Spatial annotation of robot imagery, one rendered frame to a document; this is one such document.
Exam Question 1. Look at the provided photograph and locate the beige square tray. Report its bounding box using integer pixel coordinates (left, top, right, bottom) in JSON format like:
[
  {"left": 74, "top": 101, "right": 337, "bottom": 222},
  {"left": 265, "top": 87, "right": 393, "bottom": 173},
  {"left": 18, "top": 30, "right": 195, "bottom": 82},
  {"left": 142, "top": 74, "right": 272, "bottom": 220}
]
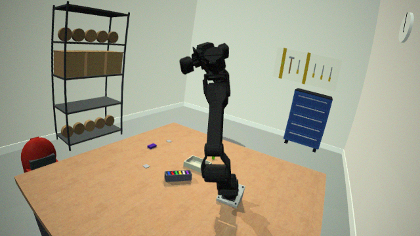
[{"left": 183, "top": 155, "right": 212, "bottom": 173}]

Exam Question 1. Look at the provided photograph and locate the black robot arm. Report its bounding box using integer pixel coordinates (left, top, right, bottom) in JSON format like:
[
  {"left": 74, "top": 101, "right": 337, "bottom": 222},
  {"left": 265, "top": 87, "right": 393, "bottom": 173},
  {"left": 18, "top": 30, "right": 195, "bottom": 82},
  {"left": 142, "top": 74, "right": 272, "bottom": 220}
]
[{"left": 194, "top": 42, "right": 239, "bottom": 202}]

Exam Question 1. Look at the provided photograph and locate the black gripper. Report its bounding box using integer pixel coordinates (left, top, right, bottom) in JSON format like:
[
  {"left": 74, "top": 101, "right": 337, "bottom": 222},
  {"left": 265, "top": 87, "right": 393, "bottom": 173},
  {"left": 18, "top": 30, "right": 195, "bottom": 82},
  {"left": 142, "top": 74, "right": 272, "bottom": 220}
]
[{"left": 180, "top": 43, "right": 229, "bottom": 74}]

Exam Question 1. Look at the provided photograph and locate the small purple block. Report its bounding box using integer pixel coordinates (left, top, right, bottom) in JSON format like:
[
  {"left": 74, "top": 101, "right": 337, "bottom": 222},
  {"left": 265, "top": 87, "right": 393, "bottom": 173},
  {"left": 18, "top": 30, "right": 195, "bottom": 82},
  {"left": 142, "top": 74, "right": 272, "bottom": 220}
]
[{"left": 147, "top": 144, "right": 157, "bottom": 149}]

